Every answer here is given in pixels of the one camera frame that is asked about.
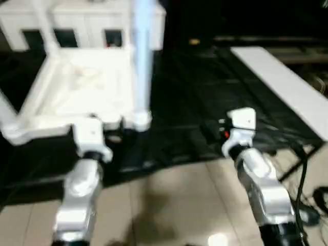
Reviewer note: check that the white plastic table top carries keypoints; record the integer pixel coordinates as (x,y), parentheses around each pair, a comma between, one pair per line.
(77,82)

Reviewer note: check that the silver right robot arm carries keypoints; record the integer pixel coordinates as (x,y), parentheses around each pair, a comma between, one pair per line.
(264,184)

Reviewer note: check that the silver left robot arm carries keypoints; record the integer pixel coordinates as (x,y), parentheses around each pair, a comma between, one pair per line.
(79,184)

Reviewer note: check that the black table mat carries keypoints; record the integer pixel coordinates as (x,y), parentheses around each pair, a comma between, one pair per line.
(192,102)

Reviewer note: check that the white flat board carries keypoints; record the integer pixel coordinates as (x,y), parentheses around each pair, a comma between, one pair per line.
(282,82)

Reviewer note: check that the black metal table leg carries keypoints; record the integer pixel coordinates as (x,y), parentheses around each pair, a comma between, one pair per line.
(299,162)

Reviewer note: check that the small yellow label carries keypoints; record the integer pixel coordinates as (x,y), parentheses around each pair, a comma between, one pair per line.
(194,41)

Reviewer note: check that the black cabinet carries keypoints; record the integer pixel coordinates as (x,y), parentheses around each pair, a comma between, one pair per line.
(243,18)

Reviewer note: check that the white cabinet with glass doors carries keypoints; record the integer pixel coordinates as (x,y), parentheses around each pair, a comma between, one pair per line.
(84,20)

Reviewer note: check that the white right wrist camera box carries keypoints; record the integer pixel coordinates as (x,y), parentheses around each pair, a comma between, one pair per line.
(242,120)

